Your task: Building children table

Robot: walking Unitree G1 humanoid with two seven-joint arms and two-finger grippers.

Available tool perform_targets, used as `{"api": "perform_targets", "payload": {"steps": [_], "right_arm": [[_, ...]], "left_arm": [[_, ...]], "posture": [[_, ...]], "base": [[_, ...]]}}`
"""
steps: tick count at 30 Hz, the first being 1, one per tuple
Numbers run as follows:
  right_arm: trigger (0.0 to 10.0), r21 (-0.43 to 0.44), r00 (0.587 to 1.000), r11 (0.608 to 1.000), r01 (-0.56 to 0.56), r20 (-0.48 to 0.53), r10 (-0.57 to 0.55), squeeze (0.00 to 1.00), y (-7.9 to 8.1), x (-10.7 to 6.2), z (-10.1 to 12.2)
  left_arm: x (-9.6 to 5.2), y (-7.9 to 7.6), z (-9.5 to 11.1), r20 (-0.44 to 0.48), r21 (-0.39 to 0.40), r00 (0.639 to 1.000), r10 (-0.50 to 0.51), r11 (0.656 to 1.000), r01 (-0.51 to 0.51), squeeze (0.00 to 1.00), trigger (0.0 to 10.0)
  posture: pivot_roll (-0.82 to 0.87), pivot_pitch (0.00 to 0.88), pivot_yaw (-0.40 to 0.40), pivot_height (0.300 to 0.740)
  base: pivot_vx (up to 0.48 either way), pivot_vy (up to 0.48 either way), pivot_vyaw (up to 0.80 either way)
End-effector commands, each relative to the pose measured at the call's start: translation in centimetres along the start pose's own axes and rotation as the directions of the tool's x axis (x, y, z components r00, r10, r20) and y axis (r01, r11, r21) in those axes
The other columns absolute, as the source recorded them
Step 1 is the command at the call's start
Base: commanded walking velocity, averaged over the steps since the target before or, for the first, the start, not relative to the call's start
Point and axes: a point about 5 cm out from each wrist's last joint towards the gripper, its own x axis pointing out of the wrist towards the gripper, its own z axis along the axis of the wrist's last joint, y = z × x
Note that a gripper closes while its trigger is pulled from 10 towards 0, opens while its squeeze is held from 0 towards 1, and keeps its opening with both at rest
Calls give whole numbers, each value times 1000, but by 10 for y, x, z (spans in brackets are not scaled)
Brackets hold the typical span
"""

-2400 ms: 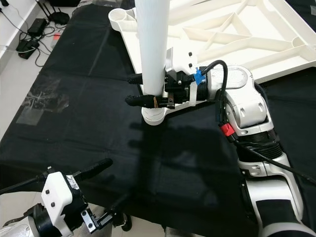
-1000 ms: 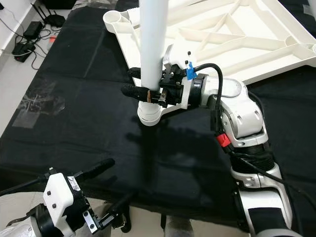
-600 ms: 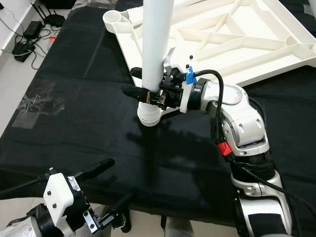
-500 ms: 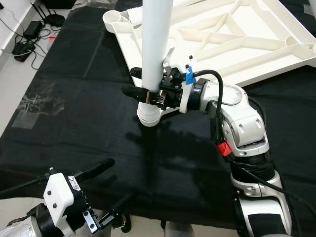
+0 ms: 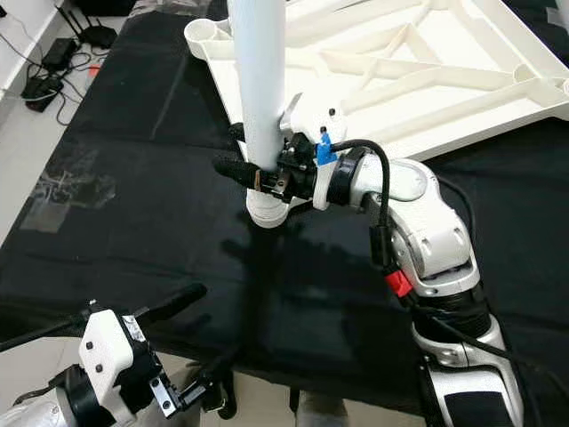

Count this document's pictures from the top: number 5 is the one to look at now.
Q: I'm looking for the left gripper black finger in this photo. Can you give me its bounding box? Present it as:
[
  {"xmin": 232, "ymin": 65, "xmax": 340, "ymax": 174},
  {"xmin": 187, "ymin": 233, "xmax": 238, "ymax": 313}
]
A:
[
  {"xmin": 188, "ymin": 358, "xmax": 235, "ymax": 415},
  {"xmin": 136, "ymin": 284, "xmax": 206, "ymax": 322}
]

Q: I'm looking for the white plastic table top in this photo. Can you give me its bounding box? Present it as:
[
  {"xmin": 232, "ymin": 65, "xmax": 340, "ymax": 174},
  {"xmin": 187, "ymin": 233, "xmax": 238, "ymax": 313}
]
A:
[{"xmin": 185, "ymin": 0, "xmax": 569, "ymax": 163}]

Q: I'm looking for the black tablecloth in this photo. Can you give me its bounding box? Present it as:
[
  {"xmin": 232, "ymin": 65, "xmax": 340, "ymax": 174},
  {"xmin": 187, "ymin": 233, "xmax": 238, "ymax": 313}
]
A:
[{"xmin": 0, "ymin": 4, "xmax": 569, "ymax": 427}]

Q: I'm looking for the black wifi router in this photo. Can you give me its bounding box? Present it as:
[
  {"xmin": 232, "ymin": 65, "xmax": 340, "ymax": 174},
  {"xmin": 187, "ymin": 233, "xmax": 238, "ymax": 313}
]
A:
[{"xmin": 73, "ymin": 7, "xmax": 119, "ymax": 51}]

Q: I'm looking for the black power adapter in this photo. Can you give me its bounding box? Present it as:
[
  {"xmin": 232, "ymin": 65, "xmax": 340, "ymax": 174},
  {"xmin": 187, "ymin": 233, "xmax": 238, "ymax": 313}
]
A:
[
  {"xmin": 49, "ymin": 37, "xmax": 82, "ymax": 68},
  {"xmin": 22, "ymin": 76, "xmax": 66, "ymax": 113}
]

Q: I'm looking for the blue cable plug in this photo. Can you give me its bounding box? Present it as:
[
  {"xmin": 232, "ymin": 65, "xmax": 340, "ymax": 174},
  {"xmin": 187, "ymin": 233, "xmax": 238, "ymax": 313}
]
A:
[{"xmin": 315, "ymin": 133, "xmax": 339, "ymax": 168}]

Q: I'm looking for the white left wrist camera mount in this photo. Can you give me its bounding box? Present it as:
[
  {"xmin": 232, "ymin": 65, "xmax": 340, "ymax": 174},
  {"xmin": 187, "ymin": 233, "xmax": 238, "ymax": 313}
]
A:
[{"xmin": 78, "ymin": 310, "xmax": 145, "ymax": 426}]

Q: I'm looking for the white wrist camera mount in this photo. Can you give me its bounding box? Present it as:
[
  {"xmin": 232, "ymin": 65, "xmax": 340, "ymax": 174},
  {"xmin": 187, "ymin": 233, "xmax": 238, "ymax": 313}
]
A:
[
  {"xmin": 78, "ymin": 310, "xmax": 145, "ymax": 426},
  {"xmin": 280, "ymin": 93, "xmax": 349, "ymax": 211}
]

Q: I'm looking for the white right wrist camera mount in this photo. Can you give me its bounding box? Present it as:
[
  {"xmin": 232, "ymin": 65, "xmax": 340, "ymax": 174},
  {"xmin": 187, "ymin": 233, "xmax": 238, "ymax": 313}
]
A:
[{"xmin": 280, "ymin": 93, "xmax": 349, "ymax": 211}]

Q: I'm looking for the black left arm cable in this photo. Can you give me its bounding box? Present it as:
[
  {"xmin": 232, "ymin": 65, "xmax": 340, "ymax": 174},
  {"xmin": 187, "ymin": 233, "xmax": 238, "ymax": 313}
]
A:
[{"xmin": 0, "ymin": 316, "xmax": 94, "ymax": 353}]

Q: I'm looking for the red cable clip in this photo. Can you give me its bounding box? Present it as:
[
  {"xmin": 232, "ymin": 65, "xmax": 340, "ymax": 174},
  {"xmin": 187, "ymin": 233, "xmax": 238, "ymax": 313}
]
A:
[{"xmin": 384, "ymin": 270, "xmax": 414, "ymax": 298}]

